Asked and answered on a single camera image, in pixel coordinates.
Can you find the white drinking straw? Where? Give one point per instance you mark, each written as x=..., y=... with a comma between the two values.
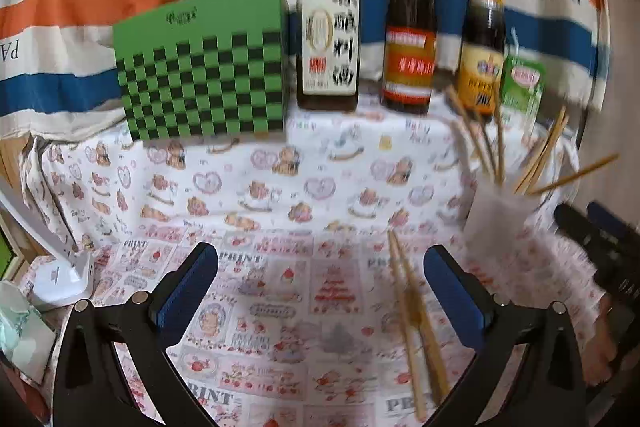
x=514, y=42

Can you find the clear cooking wine bottle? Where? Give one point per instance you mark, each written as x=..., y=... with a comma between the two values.
x=327, y=47

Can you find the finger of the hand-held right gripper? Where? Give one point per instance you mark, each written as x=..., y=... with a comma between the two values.
x=607, y=213
x=580, y=227

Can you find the bunch of bamboo chopsticks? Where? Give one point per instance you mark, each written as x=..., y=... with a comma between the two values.
x=542, y=152

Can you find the single bamboo chopstick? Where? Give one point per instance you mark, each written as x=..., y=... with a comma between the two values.
x=412, y=357

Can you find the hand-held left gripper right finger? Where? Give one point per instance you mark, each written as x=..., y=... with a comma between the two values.
x=452, y=297

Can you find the person's right hand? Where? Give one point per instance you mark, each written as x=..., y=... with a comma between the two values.
x=607, y=342

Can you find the yellow label dark sauce bottle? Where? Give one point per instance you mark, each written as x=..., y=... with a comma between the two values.
x=482, y=32

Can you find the wooden chopstick pair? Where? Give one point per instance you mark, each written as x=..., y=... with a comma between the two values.
x=432, y=357

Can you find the pale green tissue pack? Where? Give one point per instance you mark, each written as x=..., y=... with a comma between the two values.
x=22, y=332

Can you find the white desk lamp base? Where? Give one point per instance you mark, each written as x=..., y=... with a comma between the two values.
x=60, y=279

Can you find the green checkered box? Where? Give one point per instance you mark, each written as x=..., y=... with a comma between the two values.
x=200, y=67

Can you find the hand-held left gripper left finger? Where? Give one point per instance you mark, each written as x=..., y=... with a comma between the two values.
x=187, y=292

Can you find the printed cartoon tablecloth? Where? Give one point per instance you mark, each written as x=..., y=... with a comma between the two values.
x=280, y=217

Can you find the translucent plastic cup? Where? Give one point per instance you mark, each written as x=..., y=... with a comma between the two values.
x=495, y=227

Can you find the green milk carton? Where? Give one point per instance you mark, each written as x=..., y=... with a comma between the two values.
x=522, y=79

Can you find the red cap sauce bottle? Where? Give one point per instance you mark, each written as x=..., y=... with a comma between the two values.
x=407, y=32

